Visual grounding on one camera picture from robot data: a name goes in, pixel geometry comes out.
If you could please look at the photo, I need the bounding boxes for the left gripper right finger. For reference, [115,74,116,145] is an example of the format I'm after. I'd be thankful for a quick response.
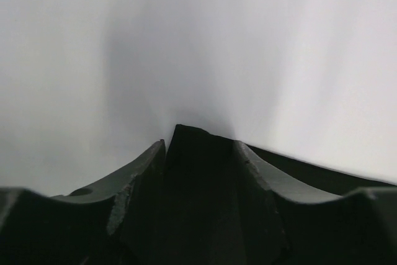
[233,141,396,264]

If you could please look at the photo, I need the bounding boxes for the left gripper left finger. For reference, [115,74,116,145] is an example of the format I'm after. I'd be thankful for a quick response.
[1,141,166,264]

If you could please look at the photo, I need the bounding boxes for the plain black t-shirt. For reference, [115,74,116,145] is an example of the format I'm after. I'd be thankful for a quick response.
[148,125,394,264]

